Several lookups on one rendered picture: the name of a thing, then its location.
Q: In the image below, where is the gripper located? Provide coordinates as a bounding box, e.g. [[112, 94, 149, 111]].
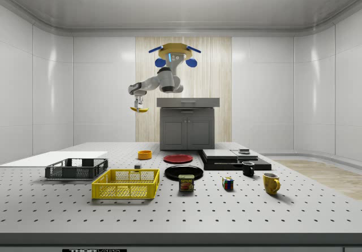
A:
[[133, 95, 144, 113]]

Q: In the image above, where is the white drawer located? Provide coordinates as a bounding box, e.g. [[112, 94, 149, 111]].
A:
[[156, 97, 221, 109]]

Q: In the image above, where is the white cabinet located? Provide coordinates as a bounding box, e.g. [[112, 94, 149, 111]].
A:
[[160, 107, 216, 151]]

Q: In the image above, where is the drone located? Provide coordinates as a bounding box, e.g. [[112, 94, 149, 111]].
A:
[[148, 42, 202, 68]]

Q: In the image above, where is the red plate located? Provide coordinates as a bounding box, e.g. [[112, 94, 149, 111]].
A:
[[163, 154, 194, 164]]

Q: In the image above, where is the black plate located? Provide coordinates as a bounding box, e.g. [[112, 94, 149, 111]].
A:
[[164, 165, 205, 181]]

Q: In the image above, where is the yellow basket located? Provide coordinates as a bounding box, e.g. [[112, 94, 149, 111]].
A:
[[91, 168, 161, 200]]

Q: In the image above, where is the flat-sided can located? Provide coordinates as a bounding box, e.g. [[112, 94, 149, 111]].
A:
[[178, 174, 196, 193]]

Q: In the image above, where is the dark grey basket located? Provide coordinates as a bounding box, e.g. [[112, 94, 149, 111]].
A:
[[45, 158, 109, 181]]

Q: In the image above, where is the white board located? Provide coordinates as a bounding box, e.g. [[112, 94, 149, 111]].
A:
[[0, 151, 109, 168]]

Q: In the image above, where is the black stove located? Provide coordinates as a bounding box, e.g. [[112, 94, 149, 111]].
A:
[[197, 147, 273, 171]]

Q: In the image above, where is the puzzle cube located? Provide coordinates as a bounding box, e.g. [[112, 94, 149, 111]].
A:
[[221, 176, 235, 191]]

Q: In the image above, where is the black mug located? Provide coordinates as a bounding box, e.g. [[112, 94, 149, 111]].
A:
[[242, 161, 256, 177]]

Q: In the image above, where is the yellow mug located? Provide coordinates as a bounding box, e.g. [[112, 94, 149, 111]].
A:
[[262, 172, 282, 195]]

